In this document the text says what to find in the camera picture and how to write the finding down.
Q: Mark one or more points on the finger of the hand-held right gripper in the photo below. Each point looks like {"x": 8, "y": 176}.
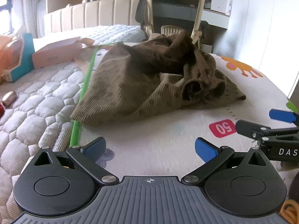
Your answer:
{"x": 247, "y": 127}
{"x": 282, "y": 116}

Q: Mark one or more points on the beige mesh office chair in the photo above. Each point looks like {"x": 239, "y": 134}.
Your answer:
{"x": 175, "y": 11}

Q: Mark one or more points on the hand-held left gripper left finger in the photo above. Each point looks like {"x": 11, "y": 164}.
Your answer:
{"x": 94, "y": 148}

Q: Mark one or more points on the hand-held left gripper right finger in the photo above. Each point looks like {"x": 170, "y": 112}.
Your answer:
{"x": 205, "y": 150}

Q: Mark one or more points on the red round object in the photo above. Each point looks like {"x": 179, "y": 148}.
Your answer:
{"x": 1, "y": 110}

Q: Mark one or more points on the teal white toy box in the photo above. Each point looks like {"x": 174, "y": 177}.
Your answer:
{"x": 25, "y": 58}

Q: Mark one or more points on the beige padded headboard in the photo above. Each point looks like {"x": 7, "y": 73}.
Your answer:
{"x": 93, "y": 14}

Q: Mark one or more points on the white desk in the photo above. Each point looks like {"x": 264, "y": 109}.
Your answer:
{"x": 216, "y": 19}

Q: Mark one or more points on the pink cardboard box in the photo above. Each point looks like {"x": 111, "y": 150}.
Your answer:
{"x": 53, "y": 56}

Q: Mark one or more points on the grey curtain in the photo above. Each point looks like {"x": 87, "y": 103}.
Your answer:
{"x": 30, "y": 7}

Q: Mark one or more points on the window with railing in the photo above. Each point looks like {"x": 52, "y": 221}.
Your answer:
{"x": 4, "y": 7}

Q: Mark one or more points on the dark brown orange object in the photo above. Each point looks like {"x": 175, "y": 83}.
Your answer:
{"x": 293, "y": 196}

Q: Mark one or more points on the printed play mat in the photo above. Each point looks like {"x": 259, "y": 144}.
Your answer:
{"x": 168, "y": 133}

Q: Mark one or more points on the rose gold metal bottle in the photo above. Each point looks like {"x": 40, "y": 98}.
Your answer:
{"x": 9, "y": 98}

